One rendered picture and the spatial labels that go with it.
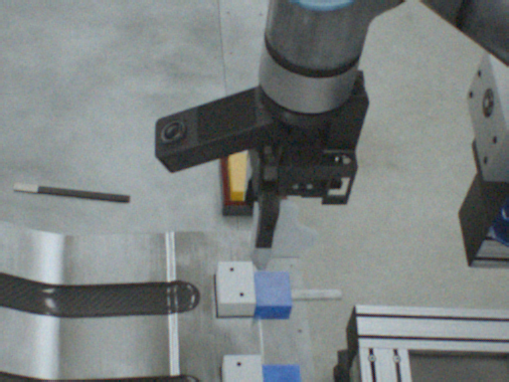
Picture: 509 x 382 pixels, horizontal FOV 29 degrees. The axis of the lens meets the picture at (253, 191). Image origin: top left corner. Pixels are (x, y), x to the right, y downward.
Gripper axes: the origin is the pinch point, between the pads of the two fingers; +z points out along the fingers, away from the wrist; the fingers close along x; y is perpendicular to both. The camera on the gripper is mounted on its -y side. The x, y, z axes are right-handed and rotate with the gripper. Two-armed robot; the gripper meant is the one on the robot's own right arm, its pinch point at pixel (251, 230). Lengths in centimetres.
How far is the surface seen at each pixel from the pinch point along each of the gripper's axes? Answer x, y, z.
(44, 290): 1.3, -19.9, 12.4
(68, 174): 23.3, -18.5, 20.8
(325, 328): 47, 30, 101
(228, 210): 16.9, 0.7, 19.6
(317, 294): -0.2, 8.2, 11.4
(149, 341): -4.9, -9.3, 12.2
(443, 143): 98, 66, 101
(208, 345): -5.6, -3.5, 11.9
